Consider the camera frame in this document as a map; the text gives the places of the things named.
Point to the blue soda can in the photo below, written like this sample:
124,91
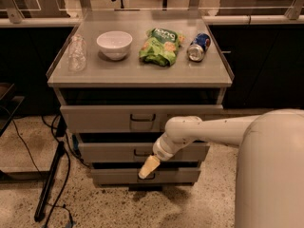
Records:
198,47

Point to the white ceramic bowl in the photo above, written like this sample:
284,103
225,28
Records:
114,44

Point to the clear plastic bottle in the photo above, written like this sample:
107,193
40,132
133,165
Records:
77,53

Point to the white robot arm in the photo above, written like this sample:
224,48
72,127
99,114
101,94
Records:
270,162

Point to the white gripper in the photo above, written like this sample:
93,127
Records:
161,152

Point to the black metal floor bar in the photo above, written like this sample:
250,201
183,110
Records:
40,210

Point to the grey drawer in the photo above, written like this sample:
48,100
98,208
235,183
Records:
130,176
137,152
129,118

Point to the grey drawer cabinet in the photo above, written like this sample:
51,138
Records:
132,82

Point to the green chip bag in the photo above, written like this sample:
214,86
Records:
161,47

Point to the grey bottom drawer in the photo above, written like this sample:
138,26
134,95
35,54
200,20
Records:
130,176

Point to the grey top drawer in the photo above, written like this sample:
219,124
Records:
129,118

